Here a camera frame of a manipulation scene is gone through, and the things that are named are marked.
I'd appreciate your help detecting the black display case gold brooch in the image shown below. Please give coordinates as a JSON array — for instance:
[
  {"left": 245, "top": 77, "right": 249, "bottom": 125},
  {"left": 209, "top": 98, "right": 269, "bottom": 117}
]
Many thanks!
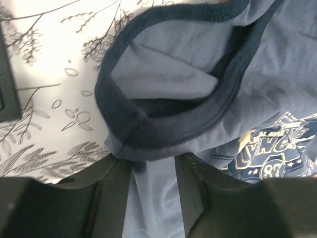
[{"left": 0, "top": 28, "right": 21, "bottom": 122}]

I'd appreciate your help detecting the navy blue printed t-shirt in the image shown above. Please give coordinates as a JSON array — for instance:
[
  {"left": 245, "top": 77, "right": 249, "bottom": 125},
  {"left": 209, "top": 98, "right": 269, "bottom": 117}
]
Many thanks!
[{"left": 95, "top": 0, "right": 317, "bottom": 238}]

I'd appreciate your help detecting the floral patterned table mat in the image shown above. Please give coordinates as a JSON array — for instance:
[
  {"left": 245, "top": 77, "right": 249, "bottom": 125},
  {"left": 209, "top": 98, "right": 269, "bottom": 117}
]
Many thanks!
[{"left": 0, "top": 0, "right": 223, "bottom": 184}]

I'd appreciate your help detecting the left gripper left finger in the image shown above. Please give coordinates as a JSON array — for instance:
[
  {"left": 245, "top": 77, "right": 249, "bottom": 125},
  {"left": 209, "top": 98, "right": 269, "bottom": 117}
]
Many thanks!
[{"left": 0, "top": 156, "right": 146, "bottom": 238}]

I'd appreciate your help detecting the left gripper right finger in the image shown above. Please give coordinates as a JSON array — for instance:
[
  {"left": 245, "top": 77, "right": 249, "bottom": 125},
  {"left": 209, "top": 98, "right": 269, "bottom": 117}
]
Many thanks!
[{"left": 175, "top": 153, "right": 317, "bottom": 238}]

